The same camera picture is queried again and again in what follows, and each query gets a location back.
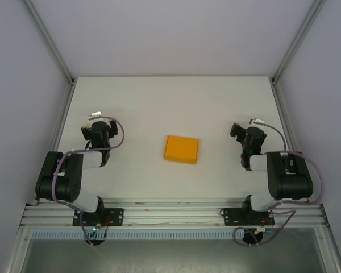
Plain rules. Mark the yellow cardboard box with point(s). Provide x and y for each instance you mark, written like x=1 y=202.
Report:
x=181 y=149

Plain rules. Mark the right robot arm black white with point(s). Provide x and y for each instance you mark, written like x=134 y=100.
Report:
x=257 y=163

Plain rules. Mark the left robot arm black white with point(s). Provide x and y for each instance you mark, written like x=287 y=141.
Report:
x=91 y=160

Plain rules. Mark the aluminium table side rail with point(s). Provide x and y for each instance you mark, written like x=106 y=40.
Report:
x=61 y=122
x=285 y=119

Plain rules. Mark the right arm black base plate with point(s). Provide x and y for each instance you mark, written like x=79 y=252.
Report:
x=230 y=217

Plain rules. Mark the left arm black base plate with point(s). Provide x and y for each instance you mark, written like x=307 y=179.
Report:
x=116 y=216

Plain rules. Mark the aluminium frame post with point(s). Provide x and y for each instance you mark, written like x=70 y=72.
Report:
x=298 y=39
x=49 y=39

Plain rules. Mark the aluminium front rail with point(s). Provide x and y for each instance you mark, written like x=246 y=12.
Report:
x=170 y=211

